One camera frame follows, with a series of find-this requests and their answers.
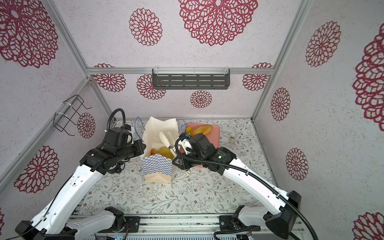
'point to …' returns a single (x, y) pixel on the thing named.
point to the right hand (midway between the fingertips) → (174, 159)
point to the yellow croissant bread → (189, 130)
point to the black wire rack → (61, 120)
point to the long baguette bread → (204, 129)
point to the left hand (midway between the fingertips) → (146, 148)
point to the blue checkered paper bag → (157, 168)
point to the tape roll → (232, 140)
